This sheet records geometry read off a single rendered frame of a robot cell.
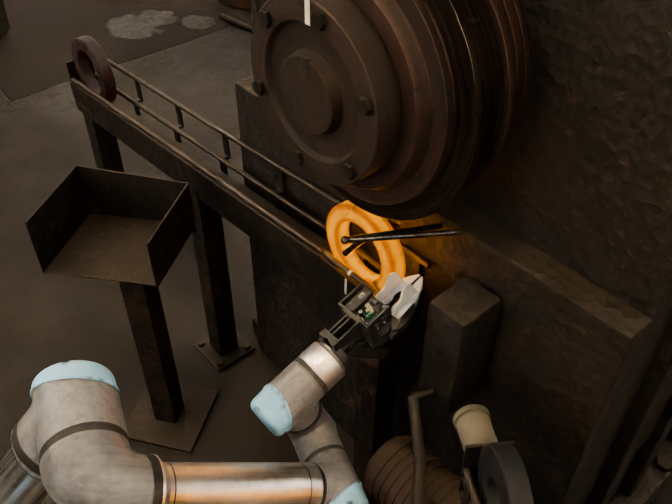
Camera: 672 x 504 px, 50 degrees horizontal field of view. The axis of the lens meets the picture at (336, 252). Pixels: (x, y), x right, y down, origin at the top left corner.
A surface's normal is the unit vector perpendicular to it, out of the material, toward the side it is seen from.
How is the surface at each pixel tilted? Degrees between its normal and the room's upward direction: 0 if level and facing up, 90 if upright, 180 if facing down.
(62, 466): 35
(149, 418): 0
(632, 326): 0
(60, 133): 0
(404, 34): 52
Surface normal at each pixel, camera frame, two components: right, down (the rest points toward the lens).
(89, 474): 0.15, -0.23
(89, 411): 0.32, -0.79
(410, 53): 0.15, 0.18
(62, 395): -0.16, -0.69
